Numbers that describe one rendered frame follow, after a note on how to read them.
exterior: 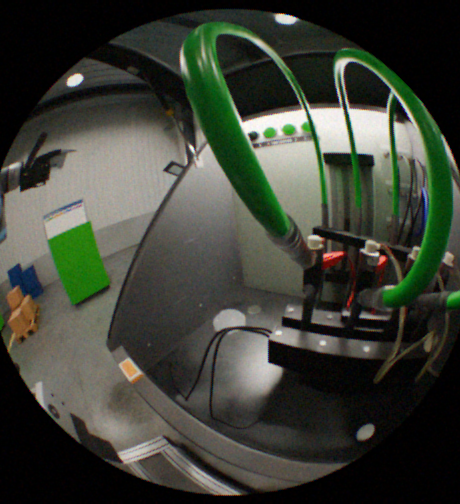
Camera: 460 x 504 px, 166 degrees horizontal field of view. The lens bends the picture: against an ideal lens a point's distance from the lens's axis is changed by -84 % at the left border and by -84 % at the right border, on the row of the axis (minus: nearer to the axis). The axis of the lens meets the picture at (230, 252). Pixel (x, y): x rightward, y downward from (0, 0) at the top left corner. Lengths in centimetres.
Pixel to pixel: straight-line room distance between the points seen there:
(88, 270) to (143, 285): 292
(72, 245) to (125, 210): 379
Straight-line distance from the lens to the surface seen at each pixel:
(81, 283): 333
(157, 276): 41
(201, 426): 27
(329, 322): 33
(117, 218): 650
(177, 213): 43
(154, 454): 113
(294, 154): 52
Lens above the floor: 120
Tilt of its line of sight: 20 degrees down
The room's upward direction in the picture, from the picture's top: 9 degrees counter-clockwise
